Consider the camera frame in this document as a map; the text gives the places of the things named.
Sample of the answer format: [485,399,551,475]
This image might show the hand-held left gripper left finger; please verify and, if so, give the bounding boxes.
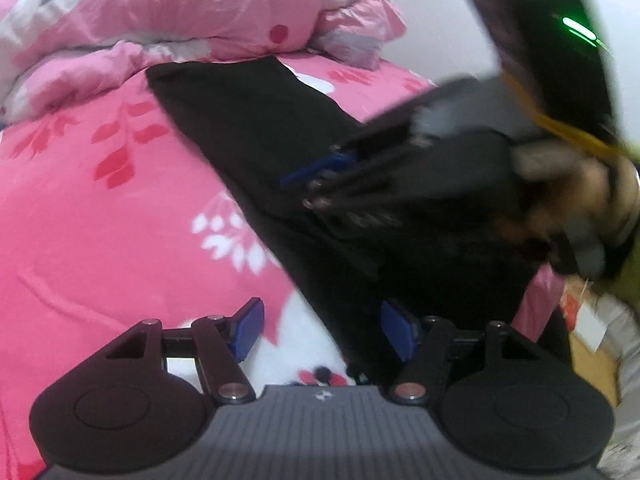
[102,297,266,406]

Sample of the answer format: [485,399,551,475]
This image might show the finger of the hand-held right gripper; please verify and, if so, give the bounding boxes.
[280,152,426,211]
[330,77,483,161]

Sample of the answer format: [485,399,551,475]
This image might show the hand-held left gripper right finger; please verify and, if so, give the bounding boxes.
[380,300,543,406]

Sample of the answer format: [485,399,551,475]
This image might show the black pants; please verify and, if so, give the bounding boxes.
[145,55,571,386]

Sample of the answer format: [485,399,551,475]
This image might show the person's right hand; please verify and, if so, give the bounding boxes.
[500,150,640,271]

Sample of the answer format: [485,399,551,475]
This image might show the pink grey striped pillow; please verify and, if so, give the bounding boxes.
[310,0,408,71]

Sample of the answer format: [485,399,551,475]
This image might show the pink floral bed blanket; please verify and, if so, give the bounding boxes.
[0,52,571,480]

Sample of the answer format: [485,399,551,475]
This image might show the cardboard box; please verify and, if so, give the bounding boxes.
[562,277,640,381]

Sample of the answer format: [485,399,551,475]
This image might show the pink quilt with red dots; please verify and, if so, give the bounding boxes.
[0,0,408,126]

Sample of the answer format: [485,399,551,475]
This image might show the yellow strap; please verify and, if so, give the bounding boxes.
[502,72,638,158]

